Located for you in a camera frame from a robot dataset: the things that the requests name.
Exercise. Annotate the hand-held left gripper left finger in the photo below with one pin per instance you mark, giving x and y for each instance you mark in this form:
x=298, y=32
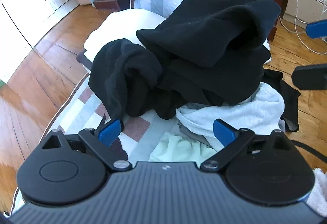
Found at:
x=109, y=132

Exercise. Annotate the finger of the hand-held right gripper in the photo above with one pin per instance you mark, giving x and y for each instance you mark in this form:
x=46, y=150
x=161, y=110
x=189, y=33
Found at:
x=316, y=29
x=310, y=77

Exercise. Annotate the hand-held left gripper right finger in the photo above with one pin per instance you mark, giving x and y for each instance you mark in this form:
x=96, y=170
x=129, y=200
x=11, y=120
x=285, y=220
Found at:
x=224, y=132

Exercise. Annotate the black fleece garment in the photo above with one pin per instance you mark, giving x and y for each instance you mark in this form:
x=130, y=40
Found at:
x=122, y=73

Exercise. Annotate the white towel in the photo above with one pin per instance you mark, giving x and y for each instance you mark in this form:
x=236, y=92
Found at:
x=242, y=111

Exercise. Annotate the checkered blanket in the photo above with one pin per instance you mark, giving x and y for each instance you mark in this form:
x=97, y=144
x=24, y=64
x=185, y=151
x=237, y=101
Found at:
x=76, y=111

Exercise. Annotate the mint green cloth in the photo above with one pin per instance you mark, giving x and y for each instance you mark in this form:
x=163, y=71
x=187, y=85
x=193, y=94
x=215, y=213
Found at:
x=176, y=148

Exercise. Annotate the black folded garment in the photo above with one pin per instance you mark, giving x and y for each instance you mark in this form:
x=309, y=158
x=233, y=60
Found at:
x=209, y=27

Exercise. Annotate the white waffle cloth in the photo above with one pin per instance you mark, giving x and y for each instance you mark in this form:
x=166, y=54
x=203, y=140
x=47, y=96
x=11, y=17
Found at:
x=122, y=25

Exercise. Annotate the white fluffy cloth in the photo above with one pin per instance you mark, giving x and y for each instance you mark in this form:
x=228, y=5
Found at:
x=319, y=188

